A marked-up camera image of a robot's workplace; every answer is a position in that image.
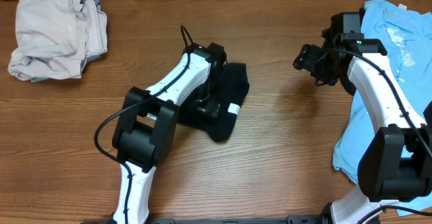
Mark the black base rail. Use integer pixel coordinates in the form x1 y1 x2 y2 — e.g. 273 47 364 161
145 214 332 224

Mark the light blue t-shirt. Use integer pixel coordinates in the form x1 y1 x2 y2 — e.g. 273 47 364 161
332 0 432 217

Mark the black t-shirt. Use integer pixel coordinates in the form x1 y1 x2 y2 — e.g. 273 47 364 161
178 63 250 142

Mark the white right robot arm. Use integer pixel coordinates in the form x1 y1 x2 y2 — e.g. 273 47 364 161
287 9 431 224

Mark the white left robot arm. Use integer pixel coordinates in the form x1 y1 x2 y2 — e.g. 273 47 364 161
109 43 227 223

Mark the beige crumpled garment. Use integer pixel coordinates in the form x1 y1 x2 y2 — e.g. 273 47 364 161
8 0 108 82

